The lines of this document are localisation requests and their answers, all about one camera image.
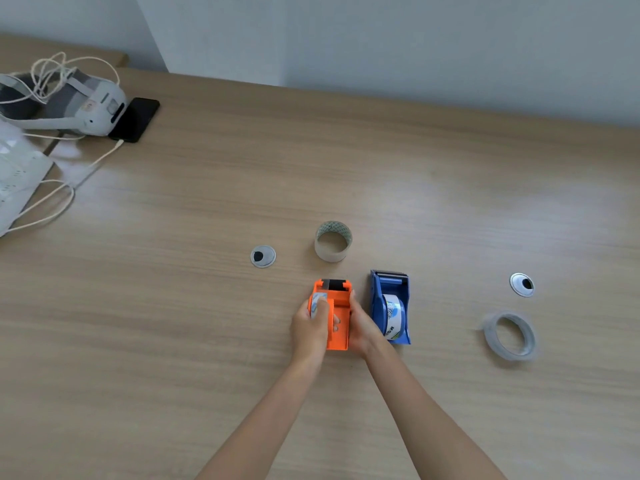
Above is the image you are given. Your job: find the person's left hand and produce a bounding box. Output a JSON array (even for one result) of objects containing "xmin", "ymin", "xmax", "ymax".
[{"xmin": 289, "ymin": 297, "xmax": 341, "ymax": 368}]

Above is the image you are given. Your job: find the person's right hand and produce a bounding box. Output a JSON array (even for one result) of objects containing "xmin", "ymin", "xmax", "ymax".
[{"xmin": 347, "ymin": 289, "xmax": 389, "ymax": 361}]

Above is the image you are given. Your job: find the orange tape dispenser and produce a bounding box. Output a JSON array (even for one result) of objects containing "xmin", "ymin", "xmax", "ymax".
[{"xmin": 307, "ymin": 278, "xmax": 353, "ymax": 352}]

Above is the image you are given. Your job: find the blue tape dispenser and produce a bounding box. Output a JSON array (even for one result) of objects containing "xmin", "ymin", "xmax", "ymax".
[{"xmin": 369, "ymin": 269, "xmax": 413, "ymax": 346}]

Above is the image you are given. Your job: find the narrow tape core blue print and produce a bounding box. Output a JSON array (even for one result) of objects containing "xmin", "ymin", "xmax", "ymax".
[{"xmin": 383, "ymin": 294, "xmax": 407, "ymax": 341}]

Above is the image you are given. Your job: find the wide cardboard tape core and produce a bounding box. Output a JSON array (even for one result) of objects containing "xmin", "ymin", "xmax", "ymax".
[{"xmin": 313, "ymin": 220, "xmax": 354, "ymax": 264}]

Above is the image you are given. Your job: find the plain clear tape roll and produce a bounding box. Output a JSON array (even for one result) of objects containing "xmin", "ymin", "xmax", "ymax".
[{"xmin": 481, "ymin": 310, "xmax": 538, "ymax": 363}]

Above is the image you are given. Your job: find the person's left forearm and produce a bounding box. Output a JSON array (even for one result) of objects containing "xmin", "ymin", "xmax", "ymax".
[{"xmin": 195, "ymin": 354, "xmax": 321, "ymax": 480}]

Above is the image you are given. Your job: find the person's right forearm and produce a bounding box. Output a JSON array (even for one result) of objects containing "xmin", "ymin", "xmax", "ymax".
[{"xmin": 367, "ymin": 339, "xmax": 507, "ymax": 480}]

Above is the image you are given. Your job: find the black smartphone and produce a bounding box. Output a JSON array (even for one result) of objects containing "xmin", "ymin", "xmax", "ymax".
[{"xmin": 108, "ymin": 97, "xmax": 161, "ymax": 145}]

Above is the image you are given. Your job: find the white grey headset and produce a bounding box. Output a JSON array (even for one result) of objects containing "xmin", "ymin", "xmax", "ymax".
[{"xmin": 0, "ymin": 69, "xmax": 129, "ymax": 137}]

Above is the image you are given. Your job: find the silver cable grommet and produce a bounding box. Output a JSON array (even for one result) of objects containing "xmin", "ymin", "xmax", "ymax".
[
  {"xmin": 509, "ymin": 272, "xmax": 536, "ymax": 299},
  {"xmin": 249, "ymin": 244, "xmax": 277, "ymax": 269}
]

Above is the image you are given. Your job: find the white charging cable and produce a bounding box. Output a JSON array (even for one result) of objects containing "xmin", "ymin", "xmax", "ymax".
[{"xmin": 0, "ymin": 50, "xmax": 125, "ymax": 235}]

